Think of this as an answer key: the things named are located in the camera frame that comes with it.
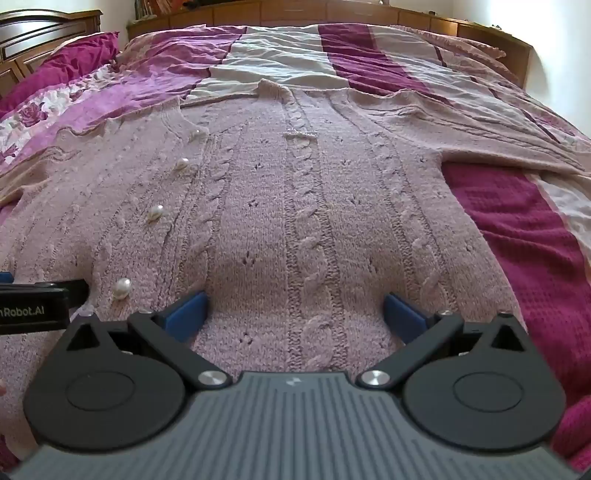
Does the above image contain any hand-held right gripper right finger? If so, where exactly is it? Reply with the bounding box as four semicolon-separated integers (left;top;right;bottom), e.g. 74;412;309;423
357;293;528;391

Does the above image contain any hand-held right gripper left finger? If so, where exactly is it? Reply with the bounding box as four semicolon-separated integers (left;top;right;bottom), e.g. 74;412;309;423
65;292;233;389

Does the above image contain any pink cable-knit cardigan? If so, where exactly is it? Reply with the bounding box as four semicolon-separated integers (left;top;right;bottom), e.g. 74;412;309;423
0;78;591;464

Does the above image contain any striped floral magenta bedspread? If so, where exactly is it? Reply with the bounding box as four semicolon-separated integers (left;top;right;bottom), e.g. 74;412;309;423
0;23;591;480

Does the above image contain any wooden headboard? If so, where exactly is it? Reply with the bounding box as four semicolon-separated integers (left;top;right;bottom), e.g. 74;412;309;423
0;9;103;99

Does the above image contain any pink textured blanket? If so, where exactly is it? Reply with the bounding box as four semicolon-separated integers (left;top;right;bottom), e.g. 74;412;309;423
392;25;591;158

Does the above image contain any wooden low cabinet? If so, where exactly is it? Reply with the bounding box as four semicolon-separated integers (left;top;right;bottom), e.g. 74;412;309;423
126;0;533;89

